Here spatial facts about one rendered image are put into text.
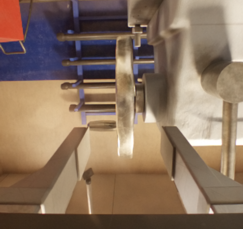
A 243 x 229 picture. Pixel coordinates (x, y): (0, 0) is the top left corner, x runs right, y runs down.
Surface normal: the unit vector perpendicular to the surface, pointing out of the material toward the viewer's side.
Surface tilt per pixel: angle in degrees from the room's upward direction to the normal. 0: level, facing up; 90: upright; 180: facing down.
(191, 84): 70
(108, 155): 90
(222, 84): 90
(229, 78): 90
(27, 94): 90
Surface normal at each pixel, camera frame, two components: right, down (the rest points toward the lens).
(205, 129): -0.02, 0.39
